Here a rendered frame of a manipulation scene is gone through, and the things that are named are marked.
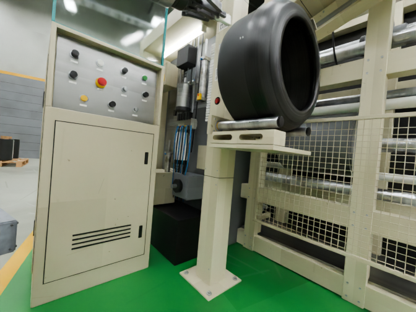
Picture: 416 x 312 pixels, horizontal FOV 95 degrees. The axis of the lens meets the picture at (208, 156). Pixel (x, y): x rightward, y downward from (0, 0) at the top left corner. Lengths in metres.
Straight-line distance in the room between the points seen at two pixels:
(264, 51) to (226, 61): 0.17
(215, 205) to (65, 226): 0.74
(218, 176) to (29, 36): 10.18
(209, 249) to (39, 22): 10.54
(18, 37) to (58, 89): 9.64
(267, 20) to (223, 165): 0.68
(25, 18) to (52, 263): 10.30
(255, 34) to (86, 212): 1.10
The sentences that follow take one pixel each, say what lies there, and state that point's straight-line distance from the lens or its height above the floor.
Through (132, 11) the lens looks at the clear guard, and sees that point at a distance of 1.41.
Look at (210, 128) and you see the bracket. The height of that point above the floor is 0.88.
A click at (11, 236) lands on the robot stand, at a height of 0.63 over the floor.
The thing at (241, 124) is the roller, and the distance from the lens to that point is 0.89.
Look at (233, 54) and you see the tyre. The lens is 0.87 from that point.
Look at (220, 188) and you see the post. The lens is 1.09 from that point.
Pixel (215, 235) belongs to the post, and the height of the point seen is 0.29.
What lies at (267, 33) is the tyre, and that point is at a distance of 0.84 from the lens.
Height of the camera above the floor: 0.75
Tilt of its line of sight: 1 degrees down
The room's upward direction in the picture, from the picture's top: 5 degrees clockwise
